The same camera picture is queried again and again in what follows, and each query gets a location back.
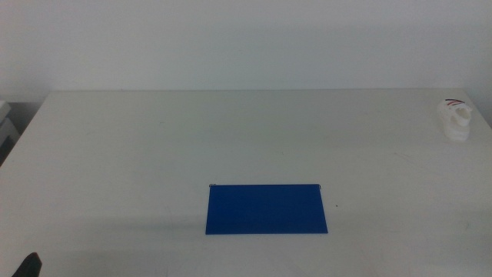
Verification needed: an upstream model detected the white strapped sandal shoe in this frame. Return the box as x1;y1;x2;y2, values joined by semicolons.
437;98;474;143

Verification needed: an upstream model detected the blue rectangular mat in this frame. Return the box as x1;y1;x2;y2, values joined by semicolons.
204;183;329;235

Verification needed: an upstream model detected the white shelf unit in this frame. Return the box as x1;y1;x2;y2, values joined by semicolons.
0;100;21;149

